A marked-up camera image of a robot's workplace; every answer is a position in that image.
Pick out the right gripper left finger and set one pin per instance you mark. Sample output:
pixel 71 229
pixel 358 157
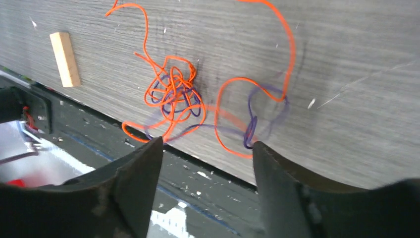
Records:
pixel 114 201

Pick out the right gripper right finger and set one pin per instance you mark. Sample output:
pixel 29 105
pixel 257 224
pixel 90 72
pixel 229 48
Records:
pixel 299 203

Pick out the tan wooden block near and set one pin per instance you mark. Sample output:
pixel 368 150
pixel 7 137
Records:
pixel 65 59

